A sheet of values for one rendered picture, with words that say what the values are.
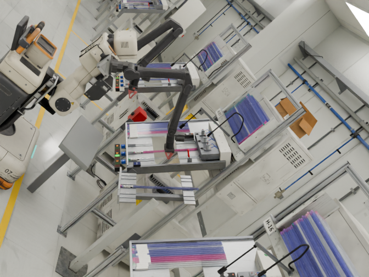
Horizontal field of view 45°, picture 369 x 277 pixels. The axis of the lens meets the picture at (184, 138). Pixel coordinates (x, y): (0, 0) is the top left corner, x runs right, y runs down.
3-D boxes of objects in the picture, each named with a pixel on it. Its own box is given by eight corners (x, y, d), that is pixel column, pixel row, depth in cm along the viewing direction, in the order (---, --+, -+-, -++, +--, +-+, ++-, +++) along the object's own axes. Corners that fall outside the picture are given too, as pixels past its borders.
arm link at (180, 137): (168, 122, 317) (169, 130, 310) (185, 123, 318) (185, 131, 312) (167, 136, 324) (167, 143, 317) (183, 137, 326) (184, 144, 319)
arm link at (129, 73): (193, 65, 290) (195, 73, 283) (190, 83, 299) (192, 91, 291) (123, 61, 285) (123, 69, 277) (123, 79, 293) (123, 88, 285)
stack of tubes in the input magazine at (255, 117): (238, 144, 322) (267, 120, 315) (223, 113, 366) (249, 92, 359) (249, 154, 327) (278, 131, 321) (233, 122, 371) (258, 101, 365)
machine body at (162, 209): (90, 248, 346) (147, 200, 331) (94, 194, 407) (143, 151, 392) (149, 287, 375) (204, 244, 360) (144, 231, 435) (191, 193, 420)
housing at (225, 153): (219, 169, 328) (220, 152, 321) (207, 136, 371) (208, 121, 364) (230, 167, 329) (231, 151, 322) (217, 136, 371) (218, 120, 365)
